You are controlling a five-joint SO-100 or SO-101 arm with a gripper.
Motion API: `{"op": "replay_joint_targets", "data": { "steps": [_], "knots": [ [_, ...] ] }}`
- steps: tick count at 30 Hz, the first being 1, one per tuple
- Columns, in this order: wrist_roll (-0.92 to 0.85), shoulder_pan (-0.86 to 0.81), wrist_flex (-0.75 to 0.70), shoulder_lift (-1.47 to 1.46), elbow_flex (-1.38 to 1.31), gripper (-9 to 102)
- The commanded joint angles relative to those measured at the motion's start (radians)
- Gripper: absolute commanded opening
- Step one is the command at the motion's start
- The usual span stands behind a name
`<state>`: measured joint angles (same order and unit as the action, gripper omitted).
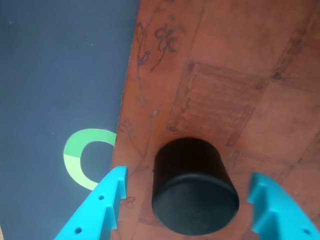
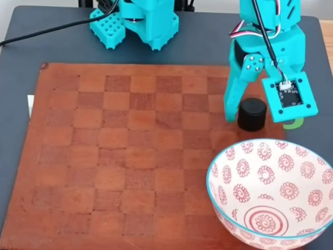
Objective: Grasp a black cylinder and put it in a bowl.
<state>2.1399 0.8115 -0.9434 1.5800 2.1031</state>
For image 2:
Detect green ring sticker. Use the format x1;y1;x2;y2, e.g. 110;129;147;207
283;117;304;130

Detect teal framed camera box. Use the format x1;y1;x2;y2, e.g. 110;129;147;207
261;71;319;123

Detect black cylinder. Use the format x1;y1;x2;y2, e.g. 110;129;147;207
237;98;268;132

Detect red white black servo wire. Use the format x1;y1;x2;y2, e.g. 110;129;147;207
228;0;283;40

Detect white bowl with red flowers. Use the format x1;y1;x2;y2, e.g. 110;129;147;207
206;139;333;250

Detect brown leather chessboard mat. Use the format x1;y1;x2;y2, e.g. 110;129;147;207
0;62;287;250

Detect black power cable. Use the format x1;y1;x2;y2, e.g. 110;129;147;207
0;0;122;47

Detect black camera cable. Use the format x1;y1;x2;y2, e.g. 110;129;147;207
249;0;289;91

